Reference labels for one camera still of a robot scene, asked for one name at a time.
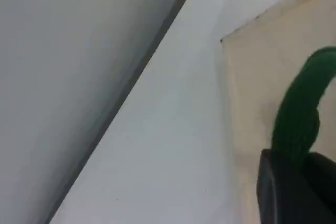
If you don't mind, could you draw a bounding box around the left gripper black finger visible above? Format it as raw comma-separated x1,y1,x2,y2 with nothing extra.
256,149,325,224
304,152,336,224

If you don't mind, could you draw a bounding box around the white handbag with green handles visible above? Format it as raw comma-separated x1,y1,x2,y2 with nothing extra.
219,0,336,224

